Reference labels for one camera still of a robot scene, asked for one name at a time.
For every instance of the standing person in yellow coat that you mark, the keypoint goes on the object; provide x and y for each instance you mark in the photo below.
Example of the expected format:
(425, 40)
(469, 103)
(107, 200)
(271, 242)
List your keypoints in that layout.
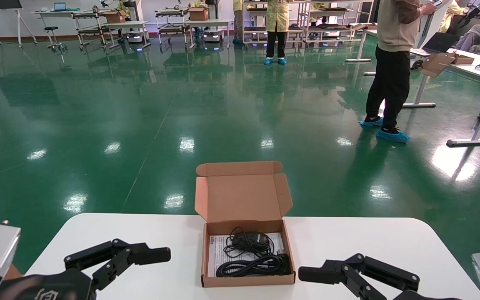
(277, 16)

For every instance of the small open laptop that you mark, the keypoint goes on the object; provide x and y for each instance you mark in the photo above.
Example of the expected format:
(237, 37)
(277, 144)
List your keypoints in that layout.
(60, 6)

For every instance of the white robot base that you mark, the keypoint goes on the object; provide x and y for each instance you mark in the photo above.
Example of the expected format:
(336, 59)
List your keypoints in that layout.
(135, 38)
(213, 36)

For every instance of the black swivel stool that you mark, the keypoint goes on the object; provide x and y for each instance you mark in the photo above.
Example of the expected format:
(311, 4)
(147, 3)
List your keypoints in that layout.
(51, 28)

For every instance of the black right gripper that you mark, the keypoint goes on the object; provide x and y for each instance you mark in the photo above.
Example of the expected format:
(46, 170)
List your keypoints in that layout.
(427, 296)

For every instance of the person in beige sweater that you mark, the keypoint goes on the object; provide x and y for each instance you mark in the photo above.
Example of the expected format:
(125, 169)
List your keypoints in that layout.
(392, 75)

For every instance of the metal rack cart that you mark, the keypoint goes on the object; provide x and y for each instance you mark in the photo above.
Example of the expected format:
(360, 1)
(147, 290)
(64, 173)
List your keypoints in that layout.
(90, 30)
(173, 29)

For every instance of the white printed paper sheet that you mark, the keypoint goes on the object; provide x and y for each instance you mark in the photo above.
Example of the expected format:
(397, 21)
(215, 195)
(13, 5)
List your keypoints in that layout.
(215, 250)

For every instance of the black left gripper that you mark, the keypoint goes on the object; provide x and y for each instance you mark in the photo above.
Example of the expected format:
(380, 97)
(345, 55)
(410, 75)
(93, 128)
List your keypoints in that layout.
(44, 287)

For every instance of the black laptop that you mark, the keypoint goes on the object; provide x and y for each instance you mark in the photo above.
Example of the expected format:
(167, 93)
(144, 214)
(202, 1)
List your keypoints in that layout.
(442, 41)

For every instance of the brown cardboard storage box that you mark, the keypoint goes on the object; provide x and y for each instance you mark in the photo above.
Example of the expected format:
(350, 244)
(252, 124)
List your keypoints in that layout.
(240, 196)

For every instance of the white metal shelving rack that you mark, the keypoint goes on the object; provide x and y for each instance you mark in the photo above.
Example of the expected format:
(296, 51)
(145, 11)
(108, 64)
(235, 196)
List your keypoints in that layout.
(327, 26)
(254, 30)

